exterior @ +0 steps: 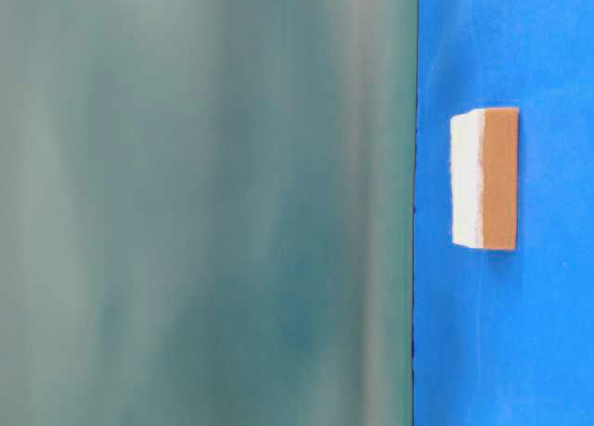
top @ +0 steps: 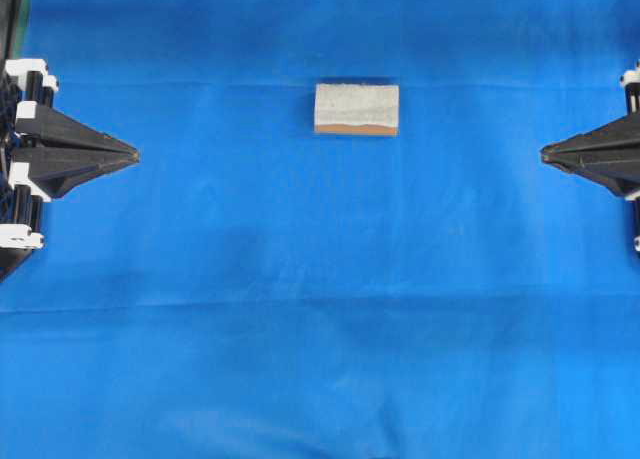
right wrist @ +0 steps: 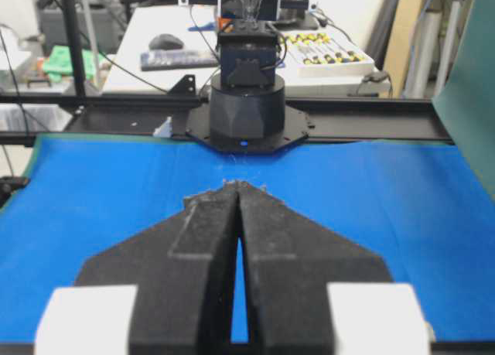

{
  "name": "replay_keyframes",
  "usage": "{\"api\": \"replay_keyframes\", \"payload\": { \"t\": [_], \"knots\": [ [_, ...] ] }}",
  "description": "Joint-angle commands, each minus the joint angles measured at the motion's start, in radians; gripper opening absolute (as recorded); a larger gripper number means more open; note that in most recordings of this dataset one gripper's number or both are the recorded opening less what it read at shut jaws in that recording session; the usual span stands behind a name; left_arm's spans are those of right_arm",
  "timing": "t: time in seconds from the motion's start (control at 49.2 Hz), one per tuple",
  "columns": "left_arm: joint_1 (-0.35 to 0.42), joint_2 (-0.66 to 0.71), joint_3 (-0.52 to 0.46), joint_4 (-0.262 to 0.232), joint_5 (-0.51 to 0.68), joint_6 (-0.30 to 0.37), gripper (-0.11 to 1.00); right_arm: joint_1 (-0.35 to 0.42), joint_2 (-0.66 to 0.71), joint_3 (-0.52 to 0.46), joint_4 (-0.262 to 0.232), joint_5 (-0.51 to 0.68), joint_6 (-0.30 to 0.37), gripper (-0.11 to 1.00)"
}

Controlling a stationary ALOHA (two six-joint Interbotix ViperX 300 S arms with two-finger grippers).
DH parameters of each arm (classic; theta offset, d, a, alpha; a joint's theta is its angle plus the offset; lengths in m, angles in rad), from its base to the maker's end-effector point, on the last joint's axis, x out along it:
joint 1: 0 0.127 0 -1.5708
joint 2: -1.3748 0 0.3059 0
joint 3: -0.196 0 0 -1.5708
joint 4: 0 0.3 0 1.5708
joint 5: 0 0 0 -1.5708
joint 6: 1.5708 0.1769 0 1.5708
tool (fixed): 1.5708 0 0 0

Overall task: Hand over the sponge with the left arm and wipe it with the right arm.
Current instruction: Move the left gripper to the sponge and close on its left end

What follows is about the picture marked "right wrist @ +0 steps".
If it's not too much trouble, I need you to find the small white plastic bracket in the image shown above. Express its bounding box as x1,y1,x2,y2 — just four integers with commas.
153,116,172,138

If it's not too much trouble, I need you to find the dark blue keyboard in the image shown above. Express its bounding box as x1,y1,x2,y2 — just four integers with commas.
140,49,219,71

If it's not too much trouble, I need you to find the black vertical frame pole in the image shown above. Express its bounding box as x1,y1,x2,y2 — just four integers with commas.
60,0,86,97

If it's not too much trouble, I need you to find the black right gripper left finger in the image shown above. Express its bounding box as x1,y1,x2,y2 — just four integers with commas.
75,184,237,354

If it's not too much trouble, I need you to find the white screwdriver set box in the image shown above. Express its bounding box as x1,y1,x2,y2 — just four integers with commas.
284,30,375,78

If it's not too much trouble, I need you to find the black aluminium frame rail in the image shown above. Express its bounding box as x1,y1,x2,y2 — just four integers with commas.
1,93,452,144

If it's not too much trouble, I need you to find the blue table mat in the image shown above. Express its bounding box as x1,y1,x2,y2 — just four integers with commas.
1,135,494,343

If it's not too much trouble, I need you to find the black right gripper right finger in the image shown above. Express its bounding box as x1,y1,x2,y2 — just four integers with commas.
237,183,393,354

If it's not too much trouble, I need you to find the white desk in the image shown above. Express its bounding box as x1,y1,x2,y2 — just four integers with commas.
104,5,391,97

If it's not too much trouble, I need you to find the green cloth bundle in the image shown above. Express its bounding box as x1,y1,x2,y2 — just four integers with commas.
42,45,96,80

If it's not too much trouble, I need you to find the black computer mouse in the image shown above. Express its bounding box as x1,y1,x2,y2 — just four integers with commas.
148,33,184,51

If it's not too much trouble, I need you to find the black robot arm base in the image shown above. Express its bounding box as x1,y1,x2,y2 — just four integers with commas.
185,19,309,153

